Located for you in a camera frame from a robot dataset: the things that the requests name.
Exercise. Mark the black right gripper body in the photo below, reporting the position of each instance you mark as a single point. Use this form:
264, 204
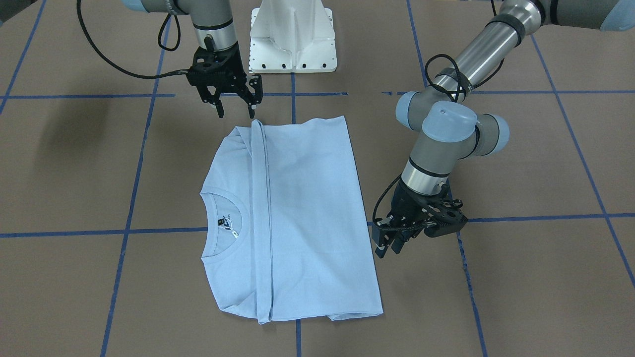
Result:
237, 63

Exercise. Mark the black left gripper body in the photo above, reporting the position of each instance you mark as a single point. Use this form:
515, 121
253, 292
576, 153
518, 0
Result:
405, 204

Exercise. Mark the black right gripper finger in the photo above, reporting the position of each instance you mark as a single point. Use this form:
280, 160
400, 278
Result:
256, 96
215, 101

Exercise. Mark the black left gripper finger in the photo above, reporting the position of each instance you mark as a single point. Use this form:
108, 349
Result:
383, 237
399, 238

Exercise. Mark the light blue t-shirt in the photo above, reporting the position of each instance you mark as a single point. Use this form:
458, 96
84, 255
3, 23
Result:
287, 230

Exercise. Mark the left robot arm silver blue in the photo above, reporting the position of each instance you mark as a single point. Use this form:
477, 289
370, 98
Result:
451, 130

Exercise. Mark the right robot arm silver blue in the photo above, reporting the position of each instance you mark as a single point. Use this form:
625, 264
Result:
212, 20

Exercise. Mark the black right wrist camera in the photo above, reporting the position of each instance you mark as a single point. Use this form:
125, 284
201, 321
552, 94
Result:
211, 67

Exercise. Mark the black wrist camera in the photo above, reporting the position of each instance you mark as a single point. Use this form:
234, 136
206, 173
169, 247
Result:
445, 213
211, 67

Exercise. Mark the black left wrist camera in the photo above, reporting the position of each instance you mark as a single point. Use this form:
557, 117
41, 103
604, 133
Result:
445, 213

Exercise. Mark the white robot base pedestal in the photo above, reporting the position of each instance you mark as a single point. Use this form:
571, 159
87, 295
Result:
292, 36

